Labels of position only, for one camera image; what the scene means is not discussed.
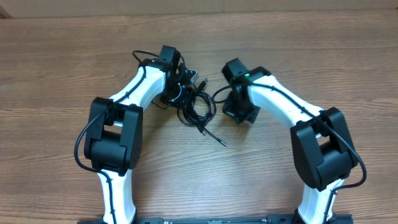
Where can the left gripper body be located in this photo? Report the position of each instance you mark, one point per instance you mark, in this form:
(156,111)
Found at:
(176,96)

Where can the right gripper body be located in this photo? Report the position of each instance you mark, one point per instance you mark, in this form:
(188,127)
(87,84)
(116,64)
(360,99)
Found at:
(240,112)

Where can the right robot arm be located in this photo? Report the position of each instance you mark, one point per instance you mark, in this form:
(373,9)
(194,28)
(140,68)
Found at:
(322,146)

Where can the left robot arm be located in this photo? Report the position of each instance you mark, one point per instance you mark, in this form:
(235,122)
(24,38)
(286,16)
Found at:
(113,135)

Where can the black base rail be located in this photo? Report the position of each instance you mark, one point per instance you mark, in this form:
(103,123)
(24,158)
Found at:
(214,221)

